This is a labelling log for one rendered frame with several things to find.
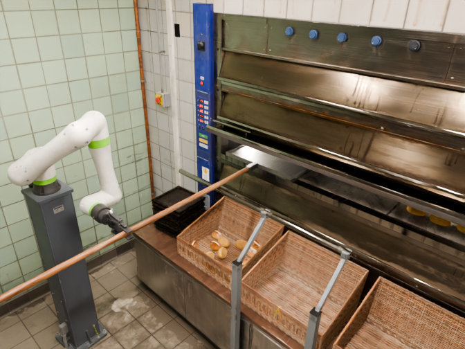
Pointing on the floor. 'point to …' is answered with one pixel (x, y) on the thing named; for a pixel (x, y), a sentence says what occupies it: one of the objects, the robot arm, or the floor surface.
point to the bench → (201, 296)
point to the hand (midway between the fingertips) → (126, 232)
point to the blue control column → (203, 63)
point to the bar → (248, 251)
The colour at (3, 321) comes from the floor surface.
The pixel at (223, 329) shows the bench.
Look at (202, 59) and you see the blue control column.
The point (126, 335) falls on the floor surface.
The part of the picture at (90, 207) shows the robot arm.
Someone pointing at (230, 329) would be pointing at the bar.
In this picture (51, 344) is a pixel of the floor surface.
